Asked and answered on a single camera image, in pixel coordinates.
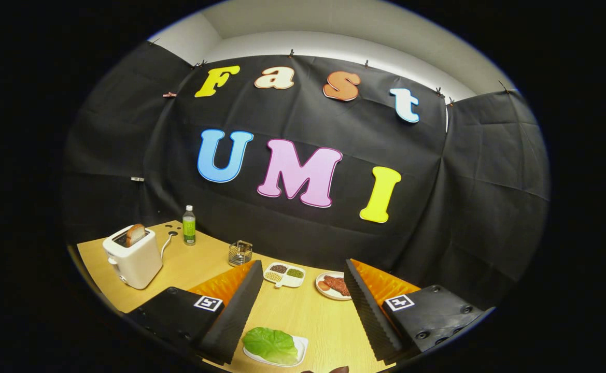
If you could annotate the black backdrop cloth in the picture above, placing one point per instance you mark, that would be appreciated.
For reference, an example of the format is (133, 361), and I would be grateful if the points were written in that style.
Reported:
(302, 114)

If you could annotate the green label water bottle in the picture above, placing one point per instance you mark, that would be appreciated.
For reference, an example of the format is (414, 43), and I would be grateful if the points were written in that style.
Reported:
(189, 230)

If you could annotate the white toaster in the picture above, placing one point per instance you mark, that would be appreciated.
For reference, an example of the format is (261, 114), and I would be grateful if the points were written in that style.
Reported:
(137, 264)

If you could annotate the white shallow plate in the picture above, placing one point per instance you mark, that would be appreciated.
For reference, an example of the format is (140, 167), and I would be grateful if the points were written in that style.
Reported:
(301, 346)

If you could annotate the brown toast slice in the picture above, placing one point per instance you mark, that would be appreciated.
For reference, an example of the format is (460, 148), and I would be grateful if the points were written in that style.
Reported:
(136, 234)

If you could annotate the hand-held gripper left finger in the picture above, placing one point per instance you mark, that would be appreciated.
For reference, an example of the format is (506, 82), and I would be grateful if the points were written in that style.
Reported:
(235, 316)

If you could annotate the white divided dish with beans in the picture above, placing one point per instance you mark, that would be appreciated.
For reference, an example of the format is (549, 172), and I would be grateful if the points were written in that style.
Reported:
(290, 282)

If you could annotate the red meat piece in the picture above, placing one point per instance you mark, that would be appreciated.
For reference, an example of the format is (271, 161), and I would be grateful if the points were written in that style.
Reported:
(338, 285)

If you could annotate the small round white plate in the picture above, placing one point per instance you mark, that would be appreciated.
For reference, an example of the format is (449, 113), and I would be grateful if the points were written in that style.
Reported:
(328, 295)

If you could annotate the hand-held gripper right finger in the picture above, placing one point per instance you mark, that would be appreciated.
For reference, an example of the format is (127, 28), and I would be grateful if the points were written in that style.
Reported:
(372, 316)

